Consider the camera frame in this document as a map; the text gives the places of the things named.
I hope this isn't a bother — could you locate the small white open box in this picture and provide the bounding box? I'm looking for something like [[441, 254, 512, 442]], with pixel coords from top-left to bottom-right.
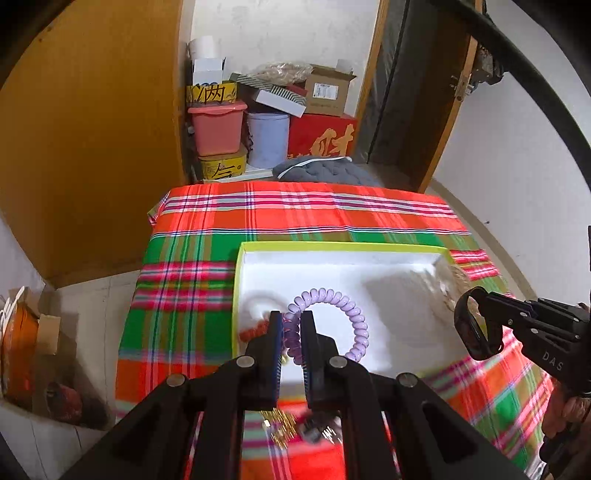
[[192, 56, 227, 86]]

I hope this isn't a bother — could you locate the brown cardboard box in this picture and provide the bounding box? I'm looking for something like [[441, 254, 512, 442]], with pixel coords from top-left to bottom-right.
[[305, 60, 357, 117]]

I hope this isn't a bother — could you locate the black cable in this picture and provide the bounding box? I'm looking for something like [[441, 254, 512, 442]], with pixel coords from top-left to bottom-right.
[[431, 0, 591, 155]]

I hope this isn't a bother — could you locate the grey quilted cushion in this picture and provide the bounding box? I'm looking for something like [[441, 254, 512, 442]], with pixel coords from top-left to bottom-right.
[[272, 155, 384, 188]]

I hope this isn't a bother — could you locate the striped white box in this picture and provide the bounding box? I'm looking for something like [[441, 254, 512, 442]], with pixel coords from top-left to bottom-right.
[[229, 72, 308, 118]]

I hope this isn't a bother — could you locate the plaid cloth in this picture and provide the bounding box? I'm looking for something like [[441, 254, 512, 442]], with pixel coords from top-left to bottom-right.
[[115, 181, 555, 480]]

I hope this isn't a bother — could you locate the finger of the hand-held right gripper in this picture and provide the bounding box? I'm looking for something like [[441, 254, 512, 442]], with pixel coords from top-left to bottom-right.
[[454, 286, 509, 361]]

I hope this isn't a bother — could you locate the gold chain necklace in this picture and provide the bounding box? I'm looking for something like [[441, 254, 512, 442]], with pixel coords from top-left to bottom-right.
[[261, 408, 298, 449]]

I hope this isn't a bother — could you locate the yellow wooden panel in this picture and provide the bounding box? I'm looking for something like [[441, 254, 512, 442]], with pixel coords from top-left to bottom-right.
[[0, 0, 190, 288]]

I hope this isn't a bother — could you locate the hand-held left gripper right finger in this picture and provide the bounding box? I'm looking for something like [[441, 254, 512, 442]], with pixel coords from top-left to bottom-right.
[[299, 311, 532, 480]]

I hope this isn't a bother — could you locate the purple spiral hair tie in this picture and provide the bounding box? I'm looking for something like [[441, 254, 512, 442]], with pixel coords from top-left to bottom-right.
[[282, 287, 369, 365]]

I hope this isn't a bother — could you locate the cardboard flap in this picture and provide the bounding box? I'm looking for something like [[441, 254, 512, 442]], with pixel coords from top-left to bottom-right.
[[23, 287, 63, 356]]

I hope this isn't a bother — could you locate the person's right hand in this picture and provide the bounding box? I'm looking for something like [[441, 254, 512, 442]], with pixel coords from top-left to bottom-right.
[[539, 392, 591, 463]]

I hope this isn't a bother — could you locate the red gift box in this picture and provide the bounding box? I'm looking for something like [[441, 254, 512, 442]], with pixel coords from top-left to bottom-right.
[[287, 113, 359, 160]]

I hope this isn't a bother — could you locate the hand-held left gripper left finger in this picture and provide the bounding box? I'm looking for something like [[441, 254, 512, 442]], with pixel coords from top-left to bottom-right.
[[60, 310, 284, 480]]

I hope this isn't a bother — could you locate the crumpled plastic bag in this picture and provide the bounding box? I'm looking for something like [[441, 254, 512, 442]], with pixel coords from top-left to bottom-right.
[[249, 62, 314, 85]]

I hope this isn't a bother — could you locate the dark wooden door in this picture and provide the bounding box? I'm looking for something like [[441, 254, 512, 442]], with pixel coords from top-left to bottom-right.
[[355, 0, 483, 193]]

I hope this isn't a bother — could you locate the metal door lock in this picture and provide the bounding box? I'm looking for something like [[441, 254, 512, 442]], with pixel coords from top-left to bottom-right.
[[450, 44, 506, 99]]

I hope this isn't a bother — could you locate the silver jewelry piece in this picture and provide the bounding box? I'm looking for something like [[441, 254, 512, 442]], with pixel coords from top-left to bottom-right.
[[299, 413, 340, 445]]

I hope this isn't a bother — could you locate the white paper roll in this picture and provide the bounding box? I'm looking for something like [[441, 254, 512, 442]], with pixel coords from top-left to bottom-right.
[[188, 37, 218, 61]]

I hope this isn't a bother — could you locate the dark red round object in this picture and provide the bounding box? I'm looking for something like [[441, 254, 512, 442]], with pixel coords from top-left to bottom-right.
[[44, 381, 84, 423]]

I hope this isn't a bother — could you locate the pink plastic bin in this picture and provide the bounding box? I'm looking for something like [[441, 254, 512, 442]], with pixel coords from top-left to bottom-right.
[[187, 100, 248, 158]]

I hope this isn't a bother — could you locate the white tray with green rim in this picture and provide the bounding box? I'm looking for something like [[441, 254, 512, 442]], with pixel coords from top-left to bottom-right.
[[232, 241, 468, 376]]

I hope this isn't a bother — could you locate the lavender plastic bucket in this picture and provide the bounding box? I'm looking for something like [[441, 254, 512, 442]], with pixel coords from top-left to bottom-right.
[[246, 112, 291, 169]]

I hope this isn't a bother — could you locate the red beaded bracelet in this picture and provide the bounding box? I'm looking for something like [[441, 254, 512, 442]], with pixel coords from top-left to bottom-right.
[[238, 295, 273, 343]]

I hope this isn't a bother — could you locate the orange bag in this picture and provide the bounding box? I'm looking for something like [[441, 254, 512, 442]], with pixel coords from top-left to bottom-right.
[[0, 286, 40, 407]]

